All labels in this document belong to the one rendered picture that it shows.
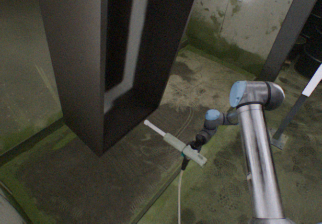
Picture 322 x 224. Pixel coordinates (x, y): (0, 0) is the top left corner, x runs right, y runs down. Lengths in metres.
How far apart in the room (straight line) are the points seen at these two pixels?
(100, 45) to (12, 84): 1.43
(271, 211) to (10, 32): 2.08
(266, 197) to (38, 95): 1.84
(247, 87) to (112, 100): 1.06
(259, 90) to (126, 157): 1.30
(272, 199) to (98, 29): 0.83
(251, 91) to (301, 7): 1.79
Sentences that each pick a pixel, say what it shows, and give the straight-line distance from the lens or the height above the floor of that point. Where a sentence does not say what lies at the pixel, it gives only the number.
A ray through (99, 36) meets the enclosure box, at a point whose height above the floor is 1.36.
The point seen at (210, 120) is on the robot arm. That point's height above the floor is 0.59.
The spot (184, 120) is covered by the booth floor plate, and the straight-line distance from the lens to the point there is 2.24.
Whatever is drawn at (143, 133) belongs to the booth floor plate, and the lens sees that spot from 2.10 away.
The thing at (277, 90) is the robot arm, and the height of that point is 1.11.
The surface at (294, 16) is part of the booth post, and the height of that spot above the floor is 0.86.
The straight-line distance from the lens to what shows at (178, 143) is 1.41.
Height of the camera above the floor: 1.70
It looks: 44 degrees down
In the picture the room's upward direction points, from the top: 4 degrees clockwise
